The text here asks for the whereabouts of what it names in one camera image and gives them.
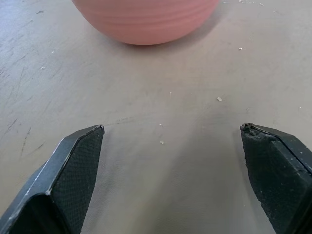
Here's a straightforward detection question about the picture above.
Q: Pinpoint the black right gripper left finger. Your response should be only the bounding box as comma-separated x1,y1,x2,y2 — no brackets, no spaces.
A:
0,124,105,234

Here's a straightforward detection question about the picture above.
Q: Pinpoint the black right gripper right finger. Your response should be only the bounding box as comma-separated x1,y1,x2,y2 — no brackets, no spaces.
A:
239,122,312,234

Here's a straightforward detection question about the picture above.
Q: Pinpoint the pink ribbed bowl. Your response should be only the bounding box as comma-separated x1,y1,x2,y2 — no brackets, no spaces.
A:
71,0,220,46

